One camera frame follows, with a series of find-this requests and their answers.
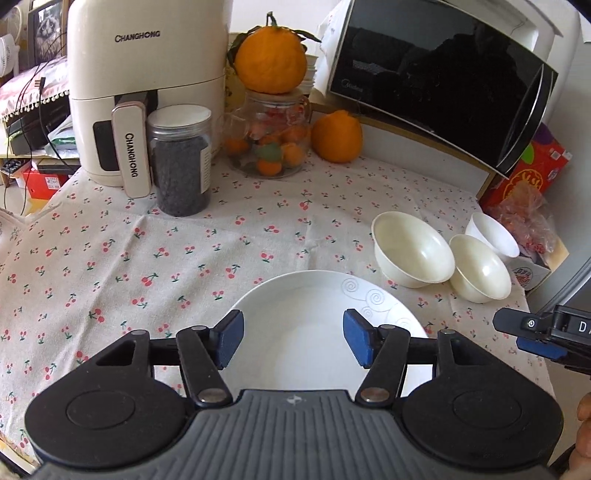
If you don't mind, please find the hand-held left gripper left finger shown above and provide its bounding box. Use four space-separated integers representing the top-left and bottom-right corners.
88 310 245 409

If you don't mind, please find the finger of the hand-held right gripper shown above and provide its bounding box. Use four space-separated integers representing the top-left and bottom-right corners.
516 333 568 360
492 307 556 334

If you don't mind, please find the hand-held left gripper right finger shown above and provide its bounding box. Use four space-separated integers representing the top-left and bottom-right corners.
342 309 502 409

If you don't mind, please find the cream bowl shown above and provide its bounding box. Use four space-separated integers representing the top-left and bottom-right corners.
372 211 456 289
449 234 512 304

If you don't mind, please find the white embossed plate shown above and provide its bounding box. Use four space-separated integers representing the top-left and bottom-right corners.
226 270 428 403

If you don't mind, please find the small white bowl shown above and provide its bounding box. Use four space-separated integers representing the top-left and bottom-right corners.
465 212 520 265

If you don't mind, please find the person's right hand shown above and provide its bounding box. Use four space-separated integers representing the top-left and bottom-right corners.
569 392 591 480

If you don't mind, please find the silver refrigerator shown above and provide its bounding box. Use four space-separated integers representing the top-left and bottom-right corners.
526 251 591 324

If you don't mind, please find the black and white cardboard box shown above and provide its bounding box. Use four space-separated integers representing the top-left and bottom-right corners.
508 231 570 292

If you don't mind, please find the plastic bag of small oranges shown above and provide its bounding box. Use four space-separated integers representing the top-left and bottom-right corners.
485 185 560 260

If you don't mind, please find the cherry printed tablecloth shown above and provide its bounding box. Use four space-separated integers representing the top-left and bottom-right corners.
0 152 555 467

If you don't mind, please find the red printed carton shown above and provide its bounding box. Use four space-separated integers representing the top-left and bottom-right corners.
480 122 572 209

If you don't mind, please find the plastic jar with dark contents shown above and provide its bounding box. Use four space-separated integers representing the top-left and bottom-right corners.
147 105 213 217

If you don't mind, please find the glass jar of small oranges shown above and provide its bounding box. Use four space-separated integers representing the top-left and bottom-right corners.
225 88 313 179

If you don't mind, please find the white wood-framed stand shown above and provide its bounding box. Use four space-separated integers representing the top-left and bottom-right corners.
308 88 496 200

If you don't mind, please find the small red box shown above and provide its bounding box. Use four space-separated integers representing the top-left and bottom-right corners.
22 161 80 200

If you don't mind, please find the black microwave oven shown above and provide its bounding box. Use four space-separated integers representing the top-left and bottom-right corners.
325 0 573 179

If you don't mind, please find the stack of paper cups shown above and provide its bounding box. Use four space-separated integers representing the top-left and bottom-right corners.
301 53 320 91

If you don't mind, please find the white air fryer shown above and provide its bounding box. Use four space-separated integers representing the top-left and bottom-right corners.
67 0 228 200

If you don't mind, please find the large orange with leaves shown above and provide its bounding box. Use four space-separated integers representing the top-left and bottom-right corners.
226 11 320 96

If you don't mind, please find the pink lace cloth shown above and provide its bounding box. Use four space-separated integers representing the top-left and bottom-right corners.
0 58 71 121

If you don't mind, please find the white fan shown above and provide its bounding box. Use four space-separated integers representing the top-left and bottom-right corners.
0 8 20 78

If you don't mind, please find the black cable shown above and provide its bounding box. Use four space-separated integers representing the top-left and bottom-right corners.
2 18 65 215

